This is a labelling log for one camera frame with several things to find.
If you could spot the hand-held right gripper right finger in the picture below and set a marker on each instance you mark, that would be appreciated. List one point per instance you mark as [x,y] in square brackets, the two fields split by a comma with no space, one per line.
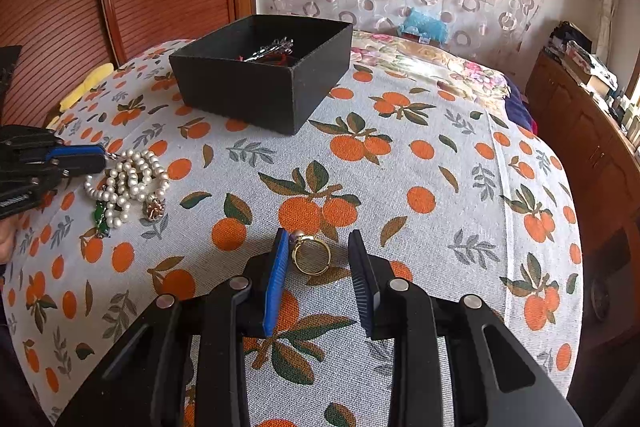
[365,302]

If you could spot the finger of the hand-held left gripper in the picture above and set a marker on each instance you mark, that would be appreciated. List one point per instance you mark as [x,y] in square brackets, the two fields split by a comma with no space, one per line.
[75,151]
[85,166]

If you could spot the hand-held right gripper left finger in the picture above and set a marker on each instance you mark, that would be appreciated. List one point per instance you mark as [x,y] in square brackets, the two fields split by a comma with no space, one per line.
[275,287]

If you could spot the green jade pendant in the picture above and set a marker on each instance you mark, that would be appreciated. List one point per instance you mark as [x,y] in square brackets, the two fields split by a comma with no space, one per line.
[100,214]

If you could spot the rose gold pendant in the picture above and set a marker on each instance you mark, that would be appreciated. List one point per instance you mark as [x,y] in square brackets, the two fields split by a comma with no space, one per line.
[154,208]

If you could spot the black cardboard box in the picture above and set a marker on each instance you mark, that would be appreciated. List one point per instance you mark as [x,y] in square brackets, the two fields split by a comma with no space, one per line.
[240,97]

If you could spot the silver hair comb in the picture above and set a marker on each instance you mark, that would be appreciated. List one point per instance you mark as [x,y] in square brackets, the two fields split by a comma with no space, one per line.
[267,49]

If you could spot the person's left hand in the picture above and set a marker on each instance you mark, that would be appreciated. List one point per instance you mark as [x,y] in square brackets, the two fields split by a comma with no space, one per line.
[7,239]

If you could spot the yellow plush cloth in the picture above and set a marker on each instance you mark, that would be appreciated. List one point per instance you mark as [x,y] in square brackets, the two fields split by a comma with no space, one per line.
[95,77]

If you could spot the orange fruit print bedsheet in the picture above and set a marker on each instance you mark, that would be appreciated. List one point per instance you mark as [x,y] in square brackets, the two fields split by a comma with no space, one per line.
[425,157]

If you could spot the dark blue blanket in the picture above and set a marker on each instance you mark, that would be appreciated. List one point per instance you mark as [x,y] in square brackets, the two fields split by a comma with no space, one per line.
[517,112]

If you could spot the floral blanket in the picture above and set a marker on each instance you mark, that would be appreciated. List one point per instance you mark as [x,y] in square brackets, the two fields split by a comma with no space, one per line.
[450,67]

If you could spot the wooden side cabinet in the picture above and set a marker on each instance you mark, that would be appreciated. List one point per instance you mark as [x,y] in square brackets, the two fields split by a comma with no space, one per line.
[575,117]

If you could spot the blue plastic bag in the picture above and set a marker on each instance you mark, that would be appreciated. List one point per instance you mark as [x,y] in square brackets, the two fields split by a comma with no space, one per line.
[425,24]

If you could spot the row of bottles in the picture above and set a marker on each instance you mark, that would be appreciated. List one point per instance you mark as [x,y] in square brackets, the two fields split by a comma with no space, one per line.
[627,112]

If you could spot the pile of books and boxes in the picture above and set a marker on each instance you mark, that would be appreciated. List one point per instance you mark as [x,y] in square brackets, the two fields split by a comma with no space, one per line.
[585,57]

